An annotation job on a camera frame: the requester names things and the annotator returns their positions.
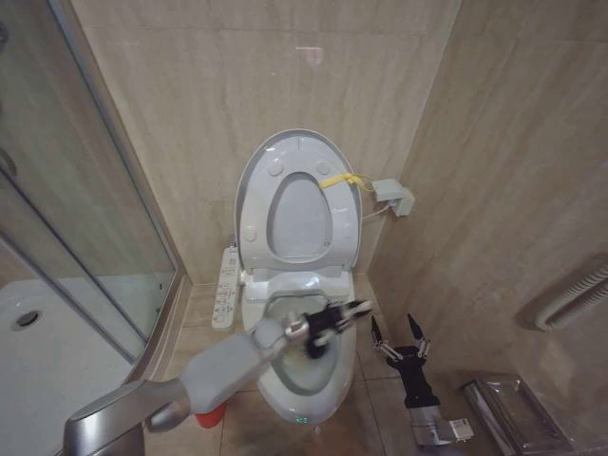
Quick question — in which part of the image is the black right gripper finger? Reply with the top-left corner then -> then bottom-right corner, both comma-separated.
406,312 -> 434,361
369,314 -> 404,363

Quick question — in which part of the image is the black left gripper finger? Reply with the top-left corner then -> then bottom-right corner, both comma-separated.
306,330 -> 337,361
339,297 -> 375,325

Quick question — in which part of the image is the white toilet bowl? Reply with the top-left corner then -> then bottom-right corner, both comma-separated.
239,269 -> 361,428

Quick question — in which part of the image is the white toilet control panel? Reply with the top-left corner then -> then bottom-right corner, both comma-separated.
210,243 -> 241,330

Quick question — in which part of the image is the white toilet lid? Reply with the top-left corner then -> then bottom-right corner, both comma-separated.
235,126 -> 366,282

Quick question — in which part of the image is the red toilet brush holder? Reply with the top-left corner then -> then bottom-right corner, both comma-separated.
195,400 -> 226,429

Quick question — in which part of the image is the white toilet seat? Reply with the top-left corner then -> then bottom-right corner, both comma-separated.
239,141 -> 362,277

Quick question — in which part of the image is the shiny steel box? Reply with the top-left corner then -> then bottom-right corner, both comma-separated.
462,373 -> 580,453

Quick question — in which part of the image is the white shower tray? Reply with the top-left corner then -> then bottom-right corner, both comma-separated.
0,278 -> 146,456

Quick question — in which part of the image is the round metal shower drain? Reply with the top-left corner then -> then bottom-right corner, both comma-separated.
10,309 -> 44,330

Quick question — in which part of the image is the white power cable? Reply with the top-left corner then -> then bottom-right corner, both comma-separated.
360,198 -> 396,222

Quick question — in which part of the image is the grey wall socket box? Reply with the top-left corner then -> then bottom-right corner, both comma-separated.
370,177 -> 415,219

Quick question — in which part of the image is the yellow strap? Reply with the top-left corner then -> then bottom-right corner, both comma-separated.
318,172 -> 370,192

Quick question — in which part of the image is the grey ribbed wall rail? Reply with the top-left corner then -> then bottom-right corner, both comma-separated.
519,255 -> 608,333

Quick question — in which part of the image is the glass shower enclosure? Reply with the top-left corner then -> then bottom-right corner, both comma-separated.
0,0 -> 192,381

